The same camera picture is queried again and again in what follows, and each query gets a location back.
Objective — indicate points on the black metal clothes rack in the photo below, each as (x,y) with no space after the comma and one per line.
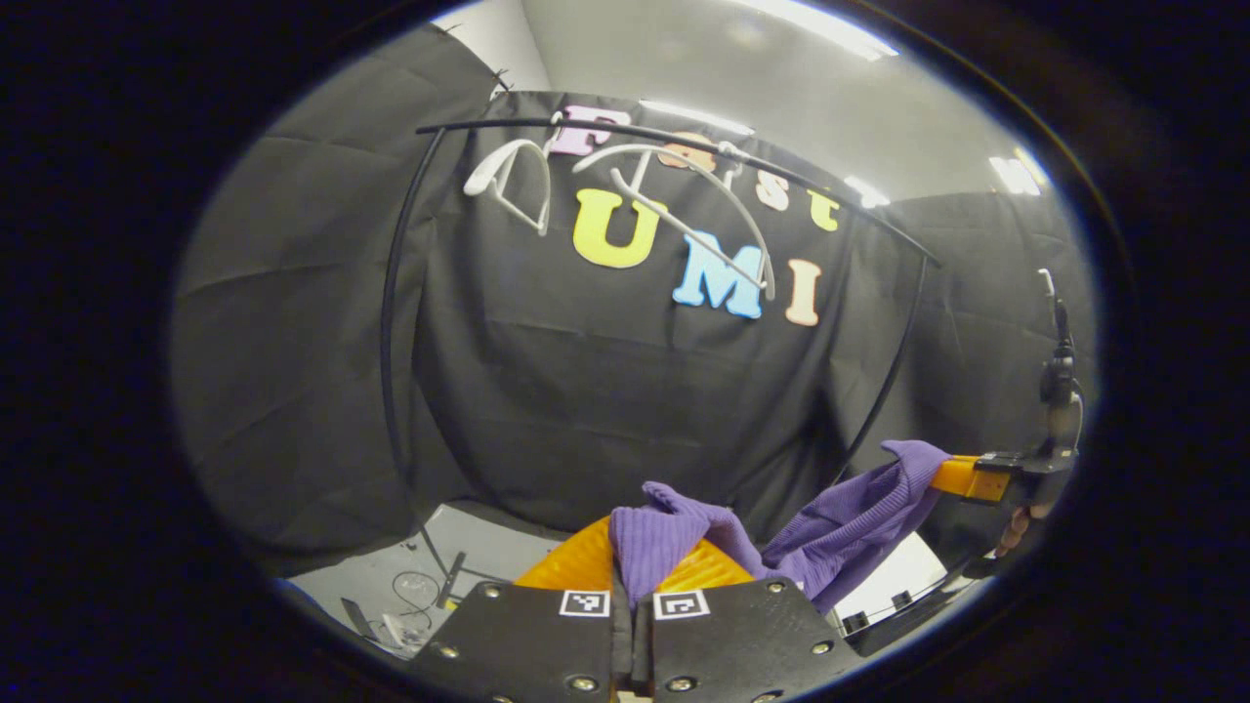
(385,312)

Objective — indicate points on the purple knit cardigan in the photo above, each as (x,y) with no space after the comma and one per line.
(850,527)

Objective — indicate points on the white plastic hanger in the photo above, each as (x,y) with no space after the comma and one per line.
(645,200)
(483,176)

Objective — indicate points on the black backdrop cloth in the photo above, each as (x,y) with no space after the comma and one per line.
(586,410)

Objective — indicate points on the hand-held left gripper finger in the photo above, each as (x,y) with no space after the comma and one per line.
(643,654)
(621,644)

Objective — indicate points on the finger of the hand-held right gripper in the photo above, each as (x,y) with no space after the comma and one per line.
(962,478)

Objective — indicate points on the ceiling light panel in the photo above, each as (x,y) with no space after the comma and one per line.
(1018,172)

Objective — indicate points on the small black flat device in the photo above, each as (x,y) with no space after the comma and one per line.
(359,619)

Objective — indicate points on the white paper sheet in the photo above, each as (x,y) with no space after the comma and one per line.
(889,576)

